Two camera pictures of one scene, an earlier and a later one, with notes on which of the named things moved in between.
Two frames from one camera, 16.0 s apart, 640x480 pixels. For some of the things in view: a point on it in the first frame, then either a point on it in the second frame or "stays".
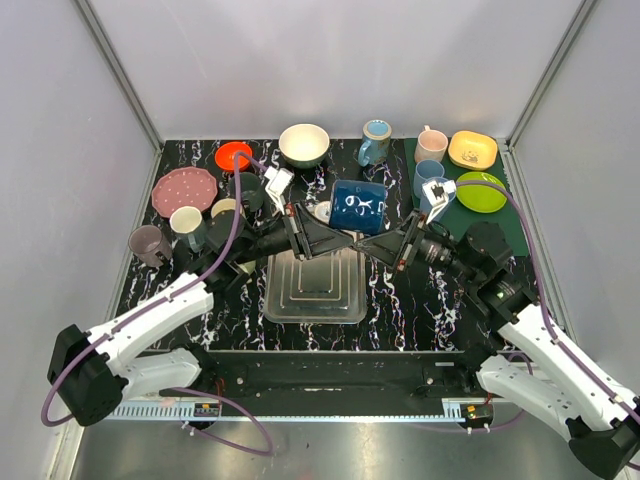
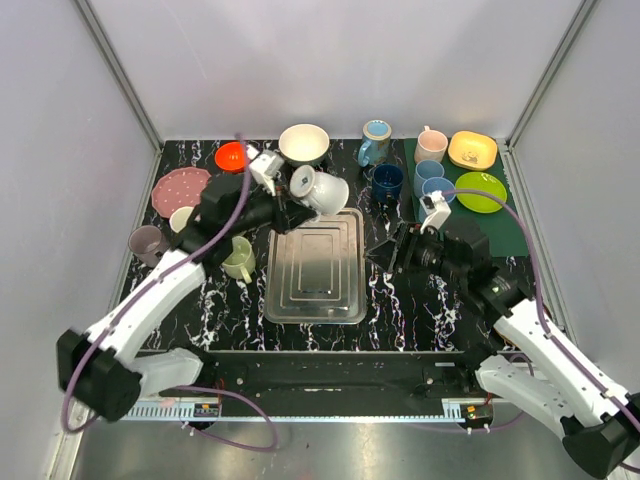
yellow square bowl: [472, 150] stays
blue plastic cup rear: [425, 170] stays
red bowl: [225, 155] stays
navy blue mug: [358, 206] to [386, 182]
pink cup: [431, 144] stays
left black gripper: [295, 236] to [285, 216]
